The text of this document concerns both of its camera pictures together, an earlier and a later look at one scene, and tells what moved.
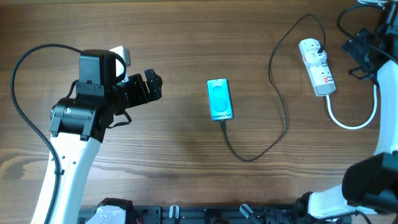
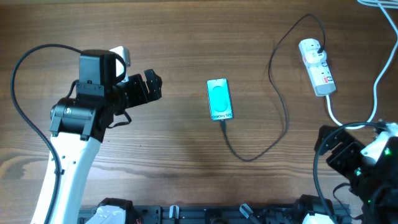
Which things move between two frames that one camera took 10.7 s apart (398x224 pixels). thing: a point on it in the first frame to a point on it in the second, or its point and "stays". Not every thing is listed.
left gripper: x=141 y=94 stays
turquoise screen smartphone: x=219 y=99 stays
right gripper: x=354 y=49 to x=351 y=144
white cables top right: x=372 y=1 stays
